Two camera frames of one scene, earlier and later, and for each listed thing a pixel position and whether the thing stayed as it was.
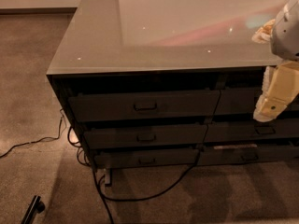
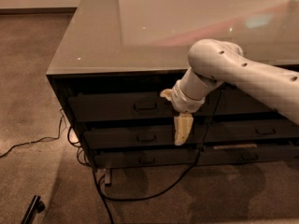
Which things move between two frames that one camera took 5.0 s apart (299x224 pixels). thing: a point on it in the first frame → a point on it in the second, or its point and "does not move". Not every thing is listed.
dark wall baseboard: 70,10 does not move
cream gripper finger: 263,35 → 168,92
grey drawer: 154,105 does not move
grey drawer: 252,131 does not move
